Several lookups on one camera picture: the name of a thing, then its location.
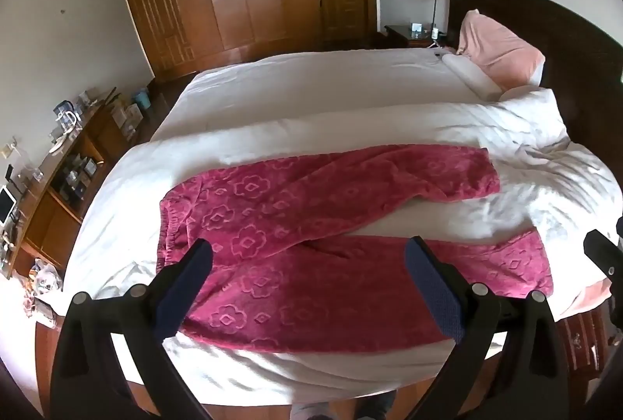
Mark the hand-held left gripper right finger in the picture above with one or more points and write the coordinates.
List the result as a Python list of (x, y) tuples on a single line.
[(433, 288)]

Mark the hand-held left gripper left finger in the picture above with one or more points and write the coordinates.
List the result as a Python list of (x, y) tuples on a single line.
[(187, 288)]

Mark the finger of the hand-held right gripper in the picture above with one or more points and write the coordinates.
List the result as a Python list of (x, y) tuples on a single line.
[(597, 249)]

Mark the pink fleece flower-pattern pants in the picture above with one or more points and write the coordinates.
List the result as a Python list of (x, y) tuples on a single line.
[(292, 264)]

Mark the pink cloth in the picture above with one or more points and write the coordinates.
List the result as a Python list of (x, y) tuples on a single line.
[(584, 298)]

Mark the person's right leg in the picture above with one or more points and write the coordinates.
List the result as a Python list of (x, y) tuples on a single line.
[(375, 408)]

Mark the plastic bags pile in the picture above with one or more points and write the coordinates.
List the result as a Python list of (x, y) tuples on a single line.
[(46, 279)]

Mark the white crumpled duvet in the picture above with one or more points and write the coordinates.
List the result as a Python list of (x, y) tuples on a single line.
[(389, 128)]

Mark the blue waste bin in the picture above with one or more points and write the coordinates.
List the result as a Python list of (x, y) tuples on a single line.
[(141, 99)]

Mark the white tablet screen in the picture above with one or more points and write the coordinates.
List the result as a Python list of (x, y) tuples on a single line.
[(7, 205)]

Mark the clear electric kettle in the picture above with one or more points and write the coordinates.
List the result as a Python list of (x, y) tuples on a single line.
[(67, 118)]

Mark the white roll pillow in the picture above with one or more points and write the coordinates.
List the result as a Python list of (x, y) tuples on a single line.
[(472, 77)]

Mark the pink pillow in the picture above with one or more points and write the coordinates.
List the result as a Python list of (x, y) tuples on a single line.
[(496, 50)]

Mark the white bed duvet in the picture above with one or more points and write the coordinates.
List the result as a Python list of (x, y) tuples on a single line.
[(340, 79)]

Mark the dark wooden headboard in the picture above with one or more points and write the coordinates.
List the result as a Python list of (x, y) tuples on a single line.
[(559, 21)]

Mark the dark wooden nightstand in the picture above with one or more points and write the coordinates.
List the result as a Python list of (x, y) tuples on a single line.
[(399, 34)]

